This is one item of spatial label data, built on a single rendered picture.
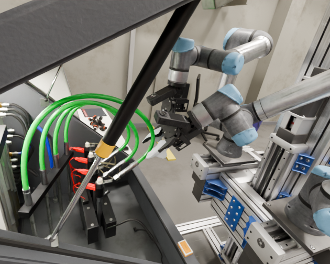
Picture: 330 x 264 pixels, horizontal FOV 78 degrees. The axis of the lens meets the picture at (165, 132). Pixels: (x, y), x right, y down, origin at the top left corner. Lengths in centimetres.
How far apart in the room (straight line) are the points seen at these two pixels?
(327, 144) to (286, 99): 37
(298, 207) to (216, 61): 62
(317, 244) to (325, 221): 20
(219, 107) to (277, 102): 21
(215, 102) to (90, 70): 281
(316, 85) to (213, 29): 319
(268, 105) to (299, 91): 9
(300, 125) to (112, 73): 280
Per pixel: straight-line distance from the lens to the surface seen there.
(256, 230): 92
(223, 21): 395
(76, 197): 31
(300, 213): 94
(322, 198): 77
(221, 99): 64
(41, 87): 92
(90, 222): 81
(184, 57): 75
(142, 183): 100
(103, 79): 335
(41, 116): 58
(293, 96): 76
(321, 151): 108
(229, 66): 76
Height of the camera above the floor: 160
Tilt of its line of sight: 26 degrees down
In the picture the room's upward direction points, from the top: 9 degrees clockwise
